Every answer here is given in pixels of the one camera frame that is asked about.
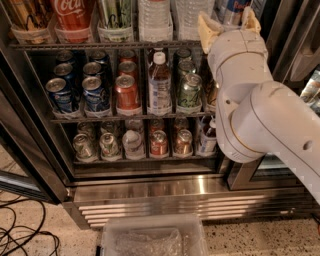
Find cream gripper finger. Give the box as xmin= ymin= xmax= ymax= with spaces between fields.
xmin=241 ymin=6 xmax=261 ymax=34
xmin=198 ymin=11 xmax=224 ymax=54

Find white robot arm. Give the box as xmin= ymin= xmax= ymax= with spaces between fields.
xmin=198 ymin=7 xmax=320 ymax=203

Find gold can middle shelf front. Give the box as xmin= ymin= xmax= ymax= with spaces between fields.
xmin=206 ymin=80 xmax=218 ymax=110

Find gold can shelf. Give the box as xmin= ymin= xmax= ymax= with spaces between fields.
xmin=2 ymin=0 xmax=53 ymax=44
xmin=206 ymin=80 xmax=218 ymax=110

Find green can middle shelf front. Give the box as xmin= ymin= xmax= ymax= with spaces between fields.
xmin=177 ymin=73 xmax=202 ymax=113

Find green striped can top shelf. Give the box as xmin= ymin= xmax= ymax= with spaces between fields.
xmin=97 ymin=0 xmax=133 ymax=42

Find small tea bottle bottom shelf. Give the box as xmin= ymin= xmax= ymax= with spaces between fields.
xmin=197 ymin=119 xmax=217 ymax=156

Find stainless steel fridge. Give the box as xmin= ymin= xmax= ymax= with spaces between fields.
xmin=0 ymin=0 xmax=319 ymax=229

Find red can middle shelf front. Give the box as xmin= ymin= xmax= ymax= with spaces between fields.
xmin=114 ymin=75 xmax=142 ymax=116

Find red can shelf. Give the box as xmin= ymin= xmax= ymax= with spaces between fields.
xmin=150 ymin=130 xmax=168 ymax=158
xmin=114 ymin=75 xmax=142 ymax=116

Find copper can bottom shelf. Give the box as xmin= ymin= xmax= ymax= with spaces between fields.
xmin=174 ymin=129 xmax=193 ymax=157

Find red can bottom shelf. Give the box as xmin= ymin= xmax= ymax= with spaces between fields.
xmin=150 ymin=130 xmax=168 ymax=158

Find clear bottle bottom shelf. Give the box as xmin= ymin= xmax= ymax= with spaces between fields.
xmin=122 ymin=130 xmax=145 ymax=160

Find blue pepsi can front right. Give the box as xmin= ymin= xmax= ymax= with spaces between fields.
xmin=82 ymin=76 xmax=110 ymax=114

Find blue pepsi can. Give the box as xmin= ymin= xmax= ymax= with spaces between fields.
xmin=82 ymin=76 xmax=110 ymax=114
xmin=45 ymin=78 xmax=79 ymax=114

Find blue pepsi can front left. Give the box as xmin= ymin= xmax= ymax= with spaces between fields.
xmin=45 ymin=78 xmax=79 ymax=114

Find green can bottom far left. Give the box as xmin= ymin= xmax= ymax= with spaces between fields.
xmin=73 ymin=133 xmax=97 ymax=163

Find gold can top shelf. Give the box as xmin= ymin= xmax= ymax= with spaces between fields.
xmin=2 ymin=0 xmax=53 ymax=44

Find open fridge door left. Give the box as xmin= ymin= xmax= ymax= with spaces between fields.
xmin=0 ymin=63 xmax=71 ymax=203

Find clear water bottle right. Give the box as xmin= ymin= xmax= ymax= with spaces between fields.
xmin=171 ymin=0 xmax=215 ymax=40

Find clear water bottle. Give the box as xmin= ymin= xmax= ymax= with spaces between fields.
xmin=171 ymin=0 xmax=215 ymax=40
xmin=138 ymin=0 xmax=173 ymax=42

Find clear water bottle left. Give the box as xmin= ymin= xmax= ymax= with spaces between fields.
xmin=138 ymin=0 xmax=173 ymax=42

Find brown tea bottle white cap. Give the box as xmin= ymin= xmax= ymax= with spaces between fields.
xmin=148 ymin=52 xmax=172 ymax=116

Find clear plastic bin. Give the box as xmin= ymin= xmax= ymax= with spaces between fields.
xmin=101 ymin=214 xmax=209 ymax=256

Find black cables on floor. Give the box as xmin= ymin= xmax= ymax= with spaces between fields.
xmin=0 ymin=189 xmax=61 ymax=256

